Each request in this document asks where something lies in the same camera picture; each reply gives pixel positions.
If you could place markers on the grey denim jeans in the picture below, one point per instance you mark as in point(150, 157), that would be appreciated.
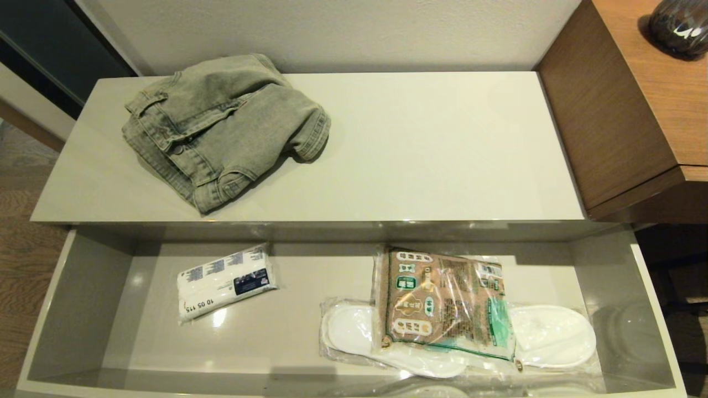
point(221, 127)

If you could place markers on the white cabinet drawer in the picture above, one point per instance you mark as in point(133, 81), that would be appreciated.
point(276, 342)

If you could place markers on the white slipper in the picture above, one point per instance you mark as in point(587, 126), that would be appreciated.
point(553, 334)
point(351, 331)

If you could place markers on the brown printed snack bag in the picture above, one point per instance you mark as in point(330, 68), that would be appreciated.
point(442, 304)

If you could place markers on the white tissue pack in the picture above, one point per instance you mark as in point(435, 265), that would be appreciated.
point(221, 284)

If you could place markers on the clear plastic slipper bag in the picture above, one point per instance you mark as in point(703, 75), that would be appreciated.
point(558, 373)

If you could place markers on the brown wooden desk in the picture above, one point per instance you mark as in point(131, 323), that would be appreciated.
point(608, 110)

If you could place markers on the dark glass vase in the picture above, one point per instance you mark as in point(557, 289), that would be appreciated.
point(677, 27)

